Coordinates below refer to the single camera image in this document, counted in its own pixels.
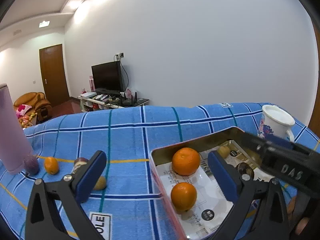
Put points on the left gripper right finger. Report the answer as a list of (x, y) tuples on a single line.
[(270, 220)]

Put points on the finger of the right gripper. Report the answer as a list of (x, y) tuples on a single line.
[(255, 147)]

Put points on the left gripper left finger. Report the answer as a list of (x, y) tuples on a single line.
[(43, 220)]

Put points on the dark mangosteen shell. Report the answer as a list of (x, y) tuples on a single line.
[(244, 168)]

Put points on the small orange tangerine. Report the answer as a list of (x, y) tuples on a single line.
[(51, 165)]

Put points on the purple round turnip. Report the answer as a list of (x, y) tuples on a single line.
[(31, 165)]

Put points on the large orange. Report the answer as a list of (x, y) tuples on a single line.
[(186, 161)]

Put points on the small yellow-green fruit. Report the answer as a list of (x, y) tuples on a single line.
[(100, 184), (224, 151)]

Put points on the purple cut yam piece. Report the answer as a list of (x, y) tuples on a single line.
[(78, 163)]

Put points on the person's hand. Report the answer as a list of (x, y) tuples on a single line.
[(295, 210)]

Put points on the pink metal tin box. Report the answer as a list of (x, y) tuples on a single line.
[(201, 144)]

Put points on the white floral mug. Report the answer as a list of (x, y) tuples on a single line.
[(275, 122)]

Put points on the purple electric kettle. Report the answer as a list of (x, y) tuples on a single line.
[(14, 144)]

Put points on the blue plaid tablecloth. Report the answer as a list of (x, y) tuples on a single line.
[(128, 135)]

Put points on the orange leather armchair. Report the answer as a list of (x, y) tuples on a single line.
[(33, 104)]

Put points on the white tv stand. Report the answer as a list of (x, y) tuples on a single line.
[(91, 101)]

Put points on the brown wooden door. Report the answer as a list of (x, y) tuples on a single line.
[(53, 74)]

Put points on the black flat television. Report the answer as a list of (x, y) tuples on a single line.
[(107, 77)]

